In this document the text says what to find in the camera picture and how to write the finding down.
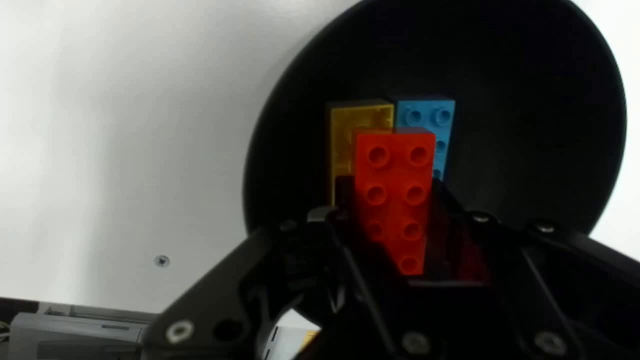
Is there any black bowl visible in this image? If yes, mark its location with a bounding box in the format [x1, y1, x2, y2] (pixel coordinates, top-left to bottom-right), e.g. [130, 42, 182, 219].
[244, 0, 628, 232]

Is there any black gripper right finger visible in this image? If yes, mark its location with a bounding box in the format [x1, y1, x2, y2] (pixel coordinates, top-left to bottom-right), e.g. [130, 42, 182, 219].
[429, 183, 640, 360]

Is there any blue lego block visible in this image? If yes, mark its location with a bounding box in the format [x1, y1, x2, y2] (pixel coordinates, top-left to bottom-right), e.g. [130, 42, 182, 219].
[397, 97, 456, 180]

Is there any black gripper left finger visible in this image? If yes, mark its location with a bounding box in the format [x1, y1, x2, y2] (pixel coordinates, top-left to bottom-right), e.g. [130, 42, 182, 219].
[143, 208, 399, 360]

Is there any yellow lego block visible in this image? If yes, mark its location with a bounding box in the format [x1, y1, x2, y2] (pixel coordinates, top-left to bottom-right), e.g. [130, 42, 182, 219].
[326, 99, 397, 204]

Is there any red lego block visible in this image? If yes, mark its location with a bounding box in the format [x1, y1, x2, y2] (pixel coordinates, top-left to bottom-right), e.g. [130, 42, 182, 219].
[352, 132, 436, 276]

